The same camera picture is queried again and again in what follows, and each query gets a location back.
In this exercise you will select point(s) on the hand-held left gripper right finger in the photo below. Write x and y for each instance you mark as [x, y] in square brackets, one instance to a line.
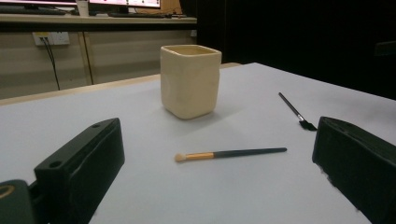
[361, 161]

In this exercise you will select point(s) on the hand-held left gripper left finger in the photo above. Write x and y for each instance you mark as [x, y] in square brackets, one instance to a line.
[77, 174]

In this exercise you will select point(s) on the thin black makeup brush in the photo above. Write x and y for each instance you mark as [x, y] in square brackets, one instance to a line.
[291, 106]

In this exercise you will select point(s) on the cream square cup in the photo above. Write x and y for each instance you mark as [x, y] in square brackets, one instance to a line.
[190, 84]

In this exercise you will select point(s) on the black curtain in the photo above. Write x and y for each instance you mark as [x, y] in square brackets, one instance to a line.
[295, 37]

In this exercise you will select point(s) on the white table sheet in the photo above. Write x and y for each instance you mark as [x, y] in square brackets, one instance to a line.
[218, 193]

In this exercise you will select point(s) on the wooden office desk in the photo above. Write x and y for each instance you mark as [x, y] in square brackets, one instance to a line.
[93, 20]

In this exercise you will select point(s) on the black keyboard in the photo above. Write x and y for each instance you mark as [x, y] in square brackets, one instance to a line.
[134, 15]
[31, 11]

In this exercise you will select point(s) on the computer monitor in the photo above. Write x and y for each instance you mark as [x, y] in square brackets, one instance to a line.
[124, 3]
[37, 2]

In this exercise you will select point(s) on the white wall socket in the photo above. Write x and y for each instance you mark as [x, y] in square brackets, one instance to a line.
[59, 38]

